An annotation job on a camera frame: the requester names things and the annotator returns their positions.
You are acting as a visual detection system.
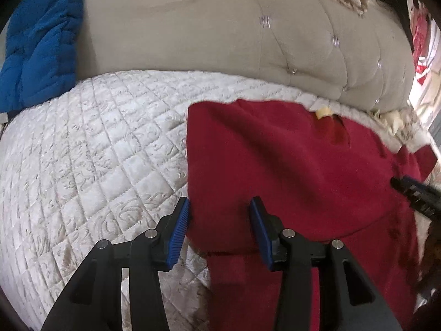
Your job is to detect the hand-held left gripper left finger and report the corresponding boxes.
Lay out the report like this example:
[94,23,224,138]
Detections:
[41,197,192,331]

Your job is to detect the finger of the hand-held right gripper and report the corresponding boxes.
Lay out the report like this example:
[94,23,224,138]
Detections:
[390,175,441,219]

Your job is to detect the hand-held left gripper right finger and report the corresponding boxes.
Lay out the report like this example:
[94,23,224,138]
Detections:
[249,196,404,331]

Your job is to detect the red sweater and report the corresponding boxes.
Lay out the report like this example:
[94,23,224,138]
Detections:
[186,99,438,331]

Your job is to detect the red hanging clothes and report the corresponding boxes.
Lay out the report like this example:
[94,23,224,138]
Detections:
[408,0,441,85]

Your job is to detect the floral bedsheet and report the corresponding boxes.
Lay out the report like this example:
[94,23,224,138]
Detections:
[372,107,441,154]

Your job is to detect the white quilted bedspread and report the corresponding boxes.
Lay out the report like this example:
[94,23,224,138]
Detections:
[0,70,436,331]

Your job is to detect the beige tufted headboard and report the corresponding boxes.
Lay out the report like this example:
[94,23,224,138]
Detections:
[74,0,414,114]

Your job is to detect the blue quilted blanket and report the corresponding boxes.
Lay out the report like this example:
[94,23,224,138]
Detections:
[0,0,91,113]

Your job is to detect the black headboard frame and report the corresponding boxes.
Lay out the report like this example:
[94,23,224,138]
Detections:
[355,0,416,50]

